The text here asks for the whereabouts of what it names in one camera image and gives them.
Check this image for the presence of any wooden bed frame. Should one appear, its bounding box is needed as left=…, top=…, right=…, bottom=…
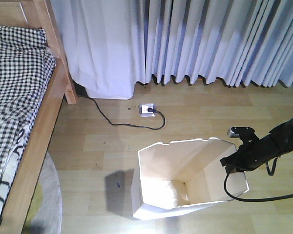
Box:
left=0, top=0, right=77, bottom=234

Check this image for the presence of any black outlet power cord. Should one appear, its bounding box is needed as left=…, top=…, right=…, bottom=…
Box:
left=87, top=96, right=166, bottom=131

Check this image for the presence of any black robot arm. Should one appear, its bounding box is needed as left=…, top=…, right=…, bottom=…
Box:
left=220, top=118, right=293, bottom=174

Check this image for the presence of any silver floor power outlet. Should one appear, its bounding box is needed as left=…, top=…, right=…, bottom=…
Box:
left=139, top=103, right=156, bottom=117

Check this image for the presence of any white paper trash bin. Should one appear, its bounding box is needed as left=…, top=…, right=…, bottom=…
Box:
left=131, top=137, right=249, bottom=220

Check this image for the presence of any black white checkered bedding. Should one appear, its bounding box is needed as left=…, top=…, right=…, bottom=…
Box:
left=0, top=26, right=56, bottom=214

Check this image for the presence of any light grey curtain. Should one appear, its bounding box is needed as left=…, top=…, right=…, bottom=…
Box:
left=51, top=0, right=293, bottom=91

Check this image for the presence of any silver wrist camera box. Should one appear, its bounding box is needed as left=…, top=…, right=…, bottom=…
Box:
left=227, top=127, right=259, bottom=143

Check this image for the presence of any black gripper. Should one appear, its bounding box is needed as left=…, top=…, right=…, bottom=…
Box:
left=220, top=140, right=271, bottom=174

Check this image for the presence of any black thick floor cable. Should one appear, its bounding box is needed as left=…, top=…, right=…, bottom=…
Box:
left=224, top=170, right=293, bottom=203

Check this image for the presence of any grey yellow round rug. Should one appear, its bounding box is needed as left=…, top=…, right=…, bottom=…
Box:
left=22, top=153, right=63, bottom=234

